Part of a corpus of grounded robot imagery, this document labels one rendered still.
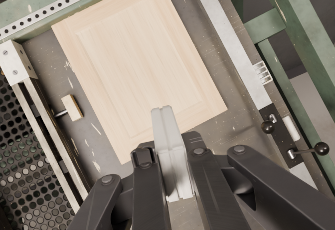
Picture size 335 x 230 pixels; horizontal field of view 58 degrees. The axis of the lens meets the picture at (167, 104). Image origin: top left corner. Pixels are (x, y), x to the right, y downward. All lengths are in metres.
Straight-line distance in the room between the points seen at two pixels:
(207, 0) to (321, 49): 0.38
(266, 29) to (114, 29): 0.50
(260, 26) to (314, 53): 0.19
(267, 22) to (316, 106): 2.94
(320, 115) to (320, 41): 2.90
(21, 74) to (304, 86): 3.55
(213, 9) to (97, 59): 0.39
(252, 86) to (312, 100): 3.07
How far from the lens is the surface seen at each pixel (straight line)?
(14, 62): 1.00
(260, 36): 1.08
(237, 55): 0.97
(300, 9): 1.06
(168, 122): 0.18
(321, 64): 1.05
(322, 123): 3.87
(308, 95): 4.04
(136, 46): 0.97
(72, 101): 0.97
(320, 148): 0.92
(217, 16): 0.99
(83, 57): 0.99
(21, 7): 1.06
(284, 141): 0.99
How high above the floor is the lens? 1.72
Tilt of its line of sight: 32 degrees down
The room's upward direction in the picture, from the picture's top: 152 degrees clockwise
